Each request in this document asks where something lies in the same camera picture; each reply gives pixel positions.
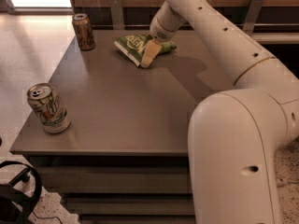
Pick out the grey wall shelf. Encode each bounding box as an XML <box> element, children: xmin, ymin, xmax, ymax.
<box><xmin>251</xmin><ymin>33</ymin><xmax>299</xmax><ymax>44</ymax></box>

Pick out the grey drawer cabinet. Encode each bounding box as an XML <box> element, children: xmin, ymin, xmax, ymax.
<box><xmin>11</xmin><ymin>31</ymin><xmax>233</xmax><ymax>224</ymax></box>

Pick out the metal bracket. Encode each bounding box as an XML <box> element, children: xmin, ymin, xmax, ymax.
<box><xmin>242</xmin><ymin>0</ymin><xmax>264</xmax><ymax>36</ymax></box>
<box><xmin>109</xmin><ymin>0</ymin><xmax>125</xmax><ymax>30</ymax></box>

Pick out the brown soda can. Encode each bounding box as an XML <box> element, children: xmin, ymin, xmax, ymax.
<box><xmin>72</xmin><ymin>13</ymin><xmax>95</xmax><ymax>50</ymax></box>

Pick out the right metal bracket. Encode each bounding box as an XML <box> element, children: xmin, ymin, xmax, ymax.
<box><xmin>242</xmin><ymin>0</ymin><xmax>264</xmax><ymax>36</ymax></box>

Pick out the green jalapeno chip bag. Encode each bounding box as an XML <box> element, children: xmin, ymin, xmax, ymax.
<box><xmin>114</xmin><ymin>35</ymin><xmax>177</xmax><ymax>68</ymax></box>

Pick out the left metal bracket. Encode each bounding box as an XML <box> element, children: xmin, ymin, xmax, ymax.
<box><xmin>109</xmin><ymin>0</ymin><xmax>125</xmax><ymax>30</ymax></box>

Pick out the white green 7up can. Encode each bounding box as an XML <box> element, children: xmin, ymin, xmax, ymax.
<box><xmin>27</xmin><ymin>83</ymin><xmax>70</xmax><ymax>133</ymax></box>

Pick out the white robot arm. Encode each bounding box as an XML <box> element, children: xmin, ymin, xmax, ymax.
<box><xmin>146</xmin><ymin>0</ymin><xmax>299</xmax><ymax>224</ymax></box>

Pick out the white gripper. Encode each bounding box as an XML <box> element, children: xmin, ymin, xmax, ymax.
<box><xmin>141</xmin><ymin>2</ymin><xmax>186</xmax><ymax>68</ymax></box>

